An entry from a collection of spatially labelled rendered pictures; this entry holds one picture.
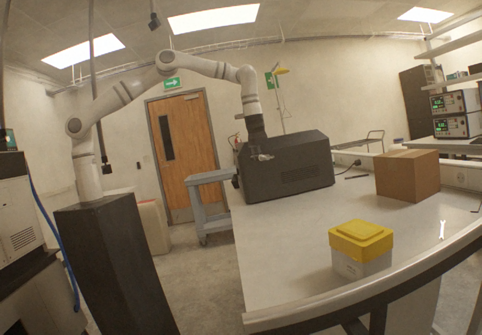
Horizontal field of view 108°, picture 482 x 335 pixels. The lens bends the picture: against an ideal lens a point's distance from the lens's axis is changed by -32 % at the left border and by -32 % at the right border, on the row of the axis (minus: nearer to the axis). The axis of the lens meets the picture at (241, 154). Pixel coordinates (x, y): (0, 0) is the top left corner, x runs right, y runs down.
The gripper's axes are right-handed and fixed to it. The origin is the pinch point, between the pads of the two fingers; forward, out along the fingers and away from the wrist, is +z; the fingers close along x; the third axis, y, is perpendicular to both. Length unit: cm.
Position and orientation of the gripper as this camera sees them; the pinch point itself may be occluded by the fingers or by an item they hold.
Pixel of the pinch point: (258, 160)
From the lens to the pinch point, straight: 103.8
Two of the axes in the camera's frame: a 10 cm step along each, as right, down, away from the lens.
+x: 8.0, -1.9, 5.7
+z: 1.9, 9.8, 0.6
